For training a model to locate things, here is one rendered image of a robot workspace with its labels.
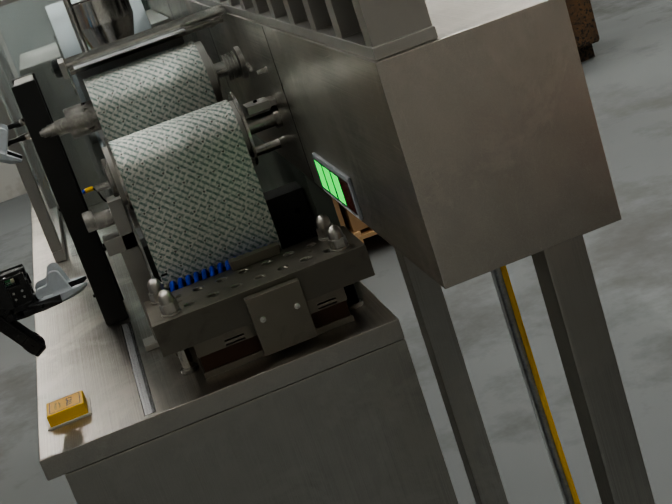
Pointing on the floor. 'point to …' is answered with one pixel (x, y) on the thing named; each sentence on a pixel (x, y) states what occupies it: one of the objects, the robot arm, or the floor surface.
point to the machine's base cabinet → (293, 447)
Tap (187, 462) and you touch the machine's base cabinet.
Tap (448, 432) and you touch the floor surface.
